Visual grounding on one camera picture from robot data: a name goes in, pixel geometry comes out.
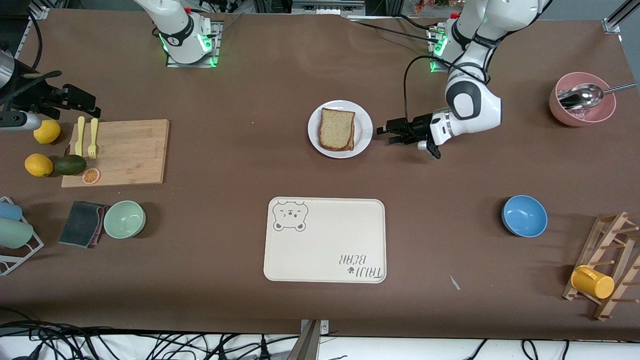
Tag grey sponge cloth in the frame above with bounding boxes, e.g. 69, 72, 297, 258
59, 201, 110, 249

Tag pale green cup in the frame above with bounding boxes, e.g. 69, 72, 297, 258
0, 218, 34, 249

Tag blue bowl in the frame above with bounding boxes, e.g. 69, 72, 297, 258
501, 195, 548, 238

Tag aluminium frame profile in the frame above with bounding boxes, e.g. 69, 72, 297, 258
27, 0, 51, 21
602, 0, 640, 34

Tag yellow plastic knife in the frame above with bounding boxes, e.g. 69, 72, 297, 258
75, 116, 86, 158

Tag wooden mug drying rack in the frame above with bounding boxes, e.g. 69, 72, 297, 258
562, 211, 640, 322

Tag yellow plastic fork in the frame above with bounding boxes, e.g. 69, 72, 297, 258
87, 118, 100, 160

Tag white wire cup rack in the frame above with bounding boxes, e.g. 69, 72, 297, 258
0, 196, 45, 276

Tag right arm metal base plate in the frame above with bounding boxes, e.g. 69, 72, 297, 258
166, 20, 222, 68

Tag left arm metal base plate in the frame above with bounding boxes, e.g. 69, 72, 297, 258
429, 25, 453, 74

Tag wooden cutting board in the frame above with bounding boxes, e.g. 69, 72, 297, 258
61, 119, 170, 189

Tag yellow plastic mug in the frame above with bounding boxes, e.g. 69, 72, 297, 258
570, 265, 615, 300

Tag tangled black floor cables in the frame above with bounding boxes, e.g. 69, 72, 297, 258
0, 307, 301, 360

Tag metal table edge bracket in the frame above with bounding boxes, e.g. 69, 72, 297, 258
287, 319, 330, 360

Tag white round plate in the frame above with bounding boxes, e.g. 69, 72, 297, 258
307, 100, 374, 159

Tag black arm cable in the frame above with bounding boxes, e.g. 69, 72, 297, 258
402, 54, 488, 123
0, 10, 65, 108

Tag grey metal box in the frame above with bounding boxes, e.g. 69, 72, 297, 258
291, 0, 367, 16

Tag metal serving spoon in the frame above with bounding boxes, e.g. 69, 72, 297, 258
557, 82, 637, 111

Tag cream tray with bear print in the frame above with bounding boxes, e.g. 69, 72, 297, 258
263, 197, 387, 284

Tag black cable on table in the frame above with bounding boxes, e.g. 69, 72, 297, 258
347, 17, 443, 43

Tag green avocado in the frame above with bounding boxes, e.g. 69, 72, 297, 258
54, 154, 87, 176

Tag pink bowl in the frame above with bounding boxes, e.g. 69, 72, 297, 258
549, 72, 617, 127

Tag pale green bowl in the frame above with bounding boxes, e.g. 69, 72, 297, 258
103, 200, 147, 239

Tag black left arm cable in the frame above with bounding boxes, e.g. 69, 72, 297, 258
402, 54, 488, 123

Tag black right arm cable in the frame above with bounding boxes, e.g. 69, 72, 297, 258
0, 10, 65, 108

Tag yellow lemon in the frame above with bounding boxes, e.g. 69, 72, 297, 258
33, 119, 62, 145
24, 153, 54, 178

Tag brown sandwich cover bread slice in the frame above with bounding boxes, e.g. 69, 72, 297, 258
319, 107, 356, 151

